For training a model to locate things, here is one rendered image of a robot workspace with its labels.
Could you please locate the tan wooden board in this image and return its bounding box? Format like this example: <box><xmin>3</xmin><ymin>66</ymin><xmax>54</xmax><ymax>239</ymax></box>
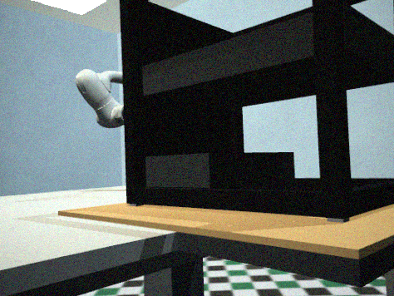
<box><xmin>58</xmin><ymin>203</ymin><xmax>394</xmax><ymax>259</ymax></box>

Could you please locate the black metal rack frame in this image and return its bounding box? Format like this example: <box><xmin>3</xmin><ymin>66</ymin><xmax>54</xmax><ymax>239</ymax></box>
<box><xmin>120</xmin><ymin>0</ymin><xmax>394</xmax><ymax>223</ymax></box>

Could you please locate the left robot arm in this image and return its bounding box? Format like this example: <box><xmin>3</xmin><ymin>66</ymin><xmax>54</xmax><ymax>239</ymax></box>
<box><xmin>76</xmin><ymin>69</ymin><xmax>124</xmax><ymax>128</ymax></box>

